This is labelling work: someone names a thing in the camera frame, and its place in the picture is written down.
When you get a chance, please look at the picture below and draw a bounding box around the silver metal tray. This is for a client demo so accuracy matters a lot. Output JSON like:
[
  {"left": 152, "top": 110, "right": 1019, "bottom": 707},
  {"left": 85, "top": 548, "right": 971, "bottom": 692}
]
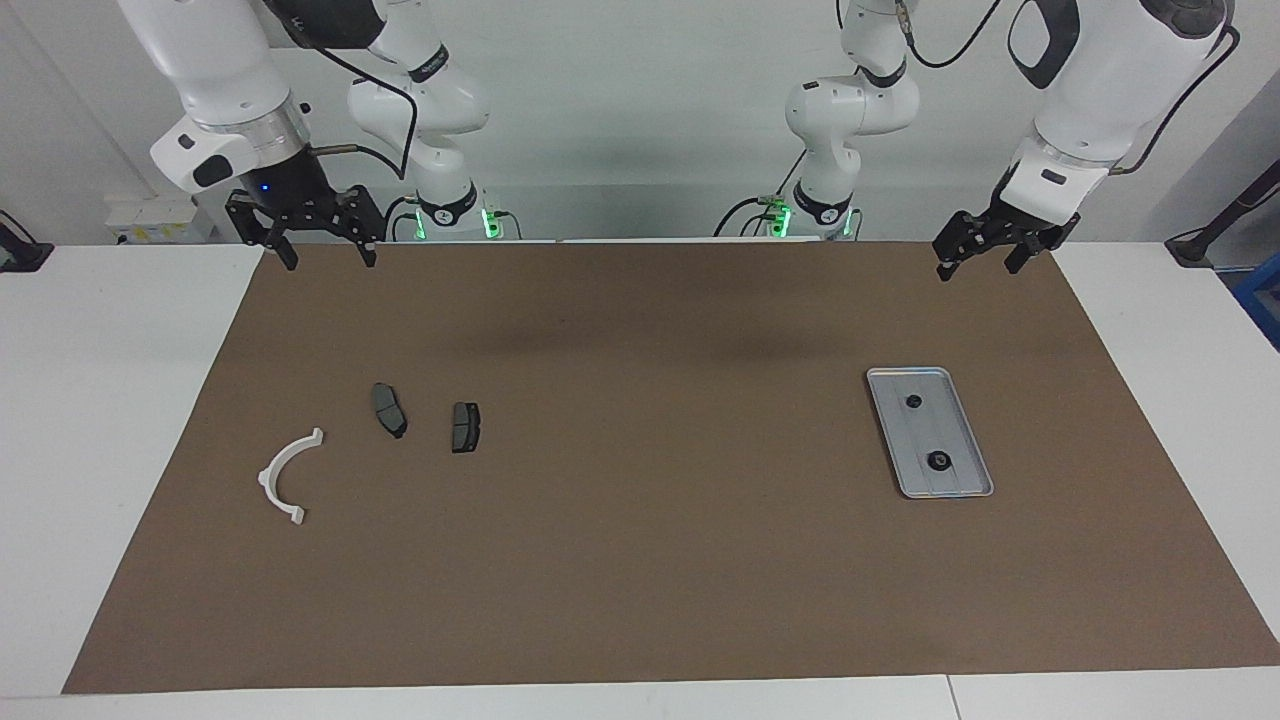
[{"left": 865, "top": 366, "right": 996, "bottom": 500}]

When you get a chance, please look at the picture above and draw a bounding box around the white box with yellow label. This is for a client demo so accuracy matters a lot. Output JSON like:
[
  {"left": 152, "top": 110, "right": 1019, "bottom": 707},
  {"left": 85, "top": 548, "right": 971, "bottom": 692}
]
[{"left": 105, "top": 195, "right": 216, "bottom": 247}]

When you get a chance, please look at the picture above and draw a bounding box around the dark grey curved brake pad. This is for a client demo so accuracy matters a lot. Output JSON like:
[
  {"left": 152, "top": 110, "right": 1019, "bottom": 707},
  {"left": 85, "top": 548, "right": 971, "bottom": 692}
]
[{"left": 372, "top": 382, "right": 409, "bottom": 441}]

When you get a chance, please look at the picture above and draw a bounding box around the black stand with pole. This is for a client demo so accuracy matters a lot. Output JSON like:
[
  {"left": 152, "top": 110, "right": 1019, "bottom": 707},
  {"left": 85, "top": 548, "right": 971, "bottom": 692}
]
[{"left": 1165, "top": 160, "right": 1280, "bottom": 269}]

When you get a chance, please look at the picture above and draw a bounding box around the blue crate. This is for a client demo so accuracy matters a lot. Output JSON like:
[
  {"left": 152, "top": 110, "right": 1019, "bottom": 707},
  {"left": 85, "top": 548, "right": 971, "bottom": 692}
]
[{"left": 1232, "top": 262, "right": 1280, "bottom": 351}]

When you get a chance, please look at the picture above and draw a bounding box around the brown table mat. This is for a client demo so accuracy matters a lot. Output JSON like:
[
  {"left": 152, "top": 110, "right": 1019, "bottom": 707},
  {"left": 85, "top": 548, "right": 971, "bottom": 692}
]
[{"left": 62, "top": 240, "right": 1280, "bottom": 695}]

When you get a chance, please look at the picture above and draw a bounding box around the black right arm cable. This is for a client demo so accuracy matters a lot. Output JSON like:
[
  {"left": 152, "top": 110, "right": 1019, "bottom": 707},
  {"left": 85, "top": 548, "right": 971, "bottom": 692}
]
[{"left": 265, "top": 0, "right": 419, "bottom": 183}]

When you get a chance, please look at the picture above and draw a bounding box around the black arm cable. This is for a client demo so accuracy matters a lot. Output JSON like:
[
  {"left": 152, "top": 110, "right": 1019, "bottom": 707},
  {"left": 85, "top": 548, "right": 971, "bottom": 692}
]
[
  {"left": 265, "top": 0, "right": 419, "bottom": 183},
  {"left": 895, "top": 0, "right": 1243, "bottom": 176}
]

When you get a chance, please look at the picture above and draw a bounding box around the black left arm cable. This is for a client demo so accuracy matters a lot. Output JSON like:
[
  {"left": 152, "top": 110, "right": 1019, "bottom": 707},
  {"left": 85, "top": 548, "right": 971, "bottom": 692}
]
[{"left": 895, "top": 0, "right": 1243, "bottom": 176}]

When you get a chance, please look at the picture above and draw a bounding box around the black left base cable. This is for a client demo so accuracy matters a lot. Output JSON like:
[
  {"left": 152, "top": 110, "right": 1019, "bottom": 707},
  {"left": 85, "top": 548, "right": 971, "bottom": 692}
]
[{"left": 713, "top": 150, "right": 807, "bottom": 239}]

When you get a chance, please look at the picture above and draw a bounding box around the white curved plastic bracket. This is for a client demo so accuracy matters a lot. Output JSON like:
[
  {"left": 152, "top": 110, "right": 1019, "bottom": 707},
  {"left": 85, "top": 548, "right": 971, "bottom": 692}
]
[{"left": 257, "top": 427, "right": 326, "bottom": 527}]

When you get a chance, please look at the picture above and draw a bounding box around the black clamp mount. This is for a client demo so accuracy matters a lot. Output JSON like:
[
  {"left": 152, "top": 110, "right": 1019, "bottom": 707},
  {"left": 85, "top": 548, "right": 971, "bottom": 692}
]
[{"left": 0, "top": 210, "right": 54, "bottom": 273}]

